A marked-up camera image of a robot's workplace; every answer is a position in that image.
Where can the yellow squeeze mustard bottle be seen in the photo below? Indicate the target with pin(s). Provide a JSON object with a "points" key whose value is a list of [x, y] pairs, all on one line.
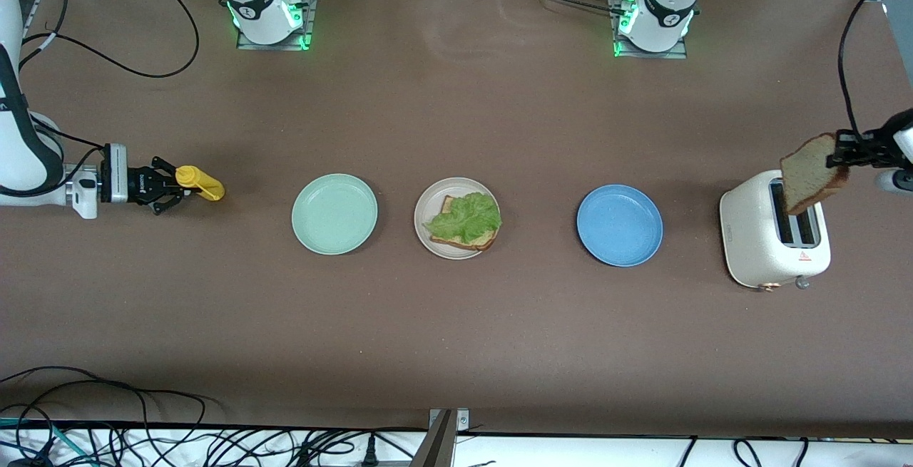
{"points": [[207, 185]]}

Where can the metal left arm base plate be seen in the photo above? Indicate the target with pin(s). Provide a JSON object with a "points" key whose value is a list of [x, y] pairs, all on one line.
{"points": [[677, 50]]}

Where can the brown bread slice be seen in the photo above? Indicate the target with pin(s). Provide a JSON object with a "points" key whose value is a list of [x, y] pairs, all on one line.
{"points": [[809, 171], [471, 244]]}

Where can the green lettuce leaf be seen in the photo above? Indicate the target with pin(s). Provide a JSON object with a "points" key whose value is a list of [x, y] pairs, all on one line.
{"points": [[465, 219]]}

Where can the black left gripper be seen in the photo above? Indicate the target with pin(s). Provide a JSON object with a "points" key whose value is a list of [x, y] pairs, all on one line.
{"points": [[869, 147]]}

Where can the black power plug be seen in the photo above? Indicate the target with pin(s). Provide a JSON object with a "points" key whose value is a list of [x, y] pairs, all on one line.
{"points": [[370, 451]]}

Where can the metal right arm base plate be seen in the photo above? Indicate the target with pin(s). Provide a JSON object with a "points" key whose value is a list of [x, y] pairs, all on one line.
{"points": [[311, 18]]}

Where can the blue round plate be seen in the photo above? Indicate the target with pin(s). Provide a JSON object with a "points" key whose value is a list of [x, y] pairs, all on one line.
{"points": [[619, 225]]}

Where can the grey metal camera post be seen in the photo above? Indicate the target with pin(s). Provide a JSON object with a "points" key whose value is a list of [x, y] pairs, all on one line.
{"points": [[436, 447]]}

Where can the silver mounting bracket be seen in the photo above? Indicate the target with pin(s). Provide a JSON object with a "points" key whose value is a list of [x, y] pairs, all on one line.
{"points": [[463, 421]]}

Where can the beige round plate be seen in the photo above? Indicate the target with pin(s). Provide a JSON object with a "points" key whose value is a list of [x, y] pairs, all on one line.
{"points": [[428, 203]]}

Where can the white two-slot toaster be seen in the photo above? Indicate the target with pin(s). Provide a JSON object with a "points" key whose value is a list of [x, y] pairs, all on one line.
{"points": [[749, 239]]}

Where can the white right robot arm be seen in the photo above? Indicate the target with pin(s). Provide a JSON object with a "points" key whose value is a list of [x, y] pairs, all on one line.
{"points": [[89, 196]]}

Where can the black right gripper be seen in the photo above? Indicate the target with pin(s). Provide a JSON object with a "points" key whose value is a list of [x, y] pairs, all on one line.
{"points": [[138, 184]]}

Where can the mint green round plate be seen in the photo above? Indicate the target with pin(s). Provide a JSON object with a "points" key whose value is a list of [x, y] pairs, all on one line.
{"points": [[334, 214]]}

